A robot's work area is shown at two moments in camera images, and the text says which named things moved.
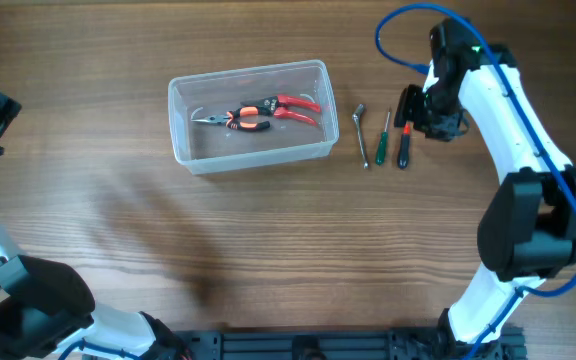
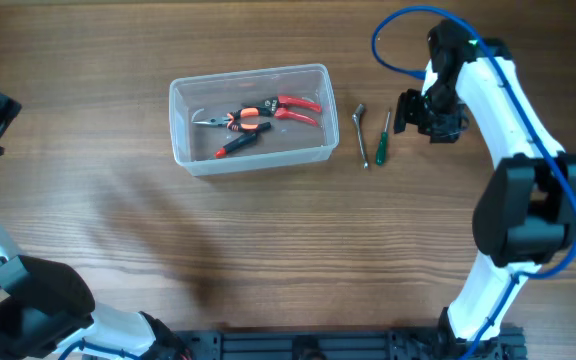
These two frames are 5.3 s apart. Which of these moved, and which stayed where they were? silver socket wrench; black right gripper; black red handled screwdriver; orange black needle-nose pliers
Moved: black red handled screwdriver
Stayed: black right gripper; silver socket wrench; orange black needle-nose pliers
